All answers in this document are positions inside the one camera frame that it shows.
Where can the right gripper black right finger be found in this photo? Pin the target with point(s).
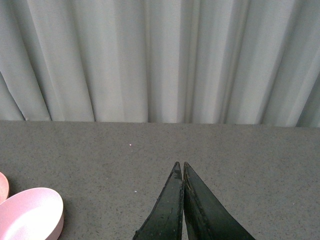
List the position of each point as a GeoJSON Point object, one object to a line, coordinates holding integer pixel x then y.
{"type": "Point", "coordinates": [205, 217]}

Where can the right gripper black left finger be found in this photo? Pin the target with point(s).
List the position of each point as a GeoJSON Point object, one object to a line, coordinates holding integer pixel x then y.
{"type": "Point", "coordinates": [165, 221]}

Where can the pink round bowl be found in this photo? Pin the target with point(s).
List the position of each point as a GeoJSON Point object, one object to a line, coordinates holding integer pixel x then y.
{"type": "Point", "coordinates": [33, 214]}

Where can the pink round plate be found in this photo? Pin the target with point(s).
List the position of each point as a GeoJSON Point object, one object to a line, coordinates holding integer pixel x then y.
{"type": "Point", "coordinates": [4, 188]}

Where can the white pleated curtain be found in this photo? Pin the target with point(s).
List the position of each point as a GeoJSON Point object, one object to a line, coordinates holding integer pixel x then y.
{"type": "Point", "coordinates": [165, 61]}

